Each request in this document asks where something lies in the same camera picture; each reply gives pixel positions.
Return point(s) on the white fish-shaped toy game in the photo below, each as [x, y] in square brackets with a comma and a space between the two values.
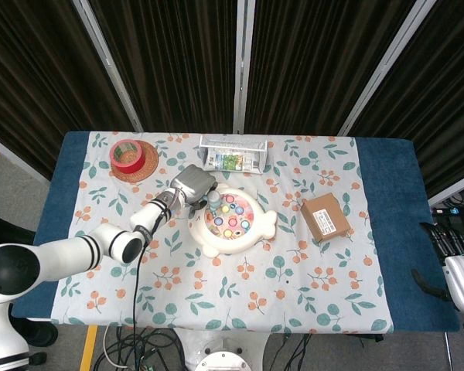
[232, 241]

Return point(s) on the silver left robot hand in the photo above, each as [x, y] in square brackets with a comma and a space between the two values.
[195, 183]

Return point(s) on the dark folding screen panel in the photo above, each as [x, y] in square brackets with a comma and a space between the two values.
[170, 65]
[313, 65]
[448, 96]
[35, 77]

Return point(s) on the floral fruit print tablecloth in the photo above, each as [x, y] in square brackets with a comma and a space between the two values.
[255, 278]

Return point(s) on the red tape roll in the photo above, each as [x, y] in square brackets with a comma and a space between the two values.
[133, 165]

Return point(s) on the printed snack packet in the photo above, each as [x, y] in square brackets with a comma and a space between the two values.
[232, 161]

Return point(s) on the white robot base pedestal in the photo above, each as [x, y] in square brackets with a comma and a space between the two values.
[224, 348]

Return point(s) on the brown cardboard box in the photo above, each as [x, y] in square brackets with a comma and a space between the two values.
[325, 218]

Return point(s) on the blue table cover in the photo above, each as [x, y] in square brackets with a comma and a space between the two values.
[390, 193]

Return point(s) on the light blue toy hammer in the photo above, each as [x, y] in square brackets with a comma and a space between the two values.
[214, 201]

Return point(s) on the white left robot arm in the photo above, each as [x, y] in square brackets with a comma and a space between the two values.
[69, 251]

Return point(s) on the black power strip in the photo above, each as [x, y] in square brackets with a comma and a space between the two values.
[454, 211]

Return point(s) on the woven rattan coaster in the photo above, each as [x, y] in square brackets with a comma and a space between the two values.
[151, 166]

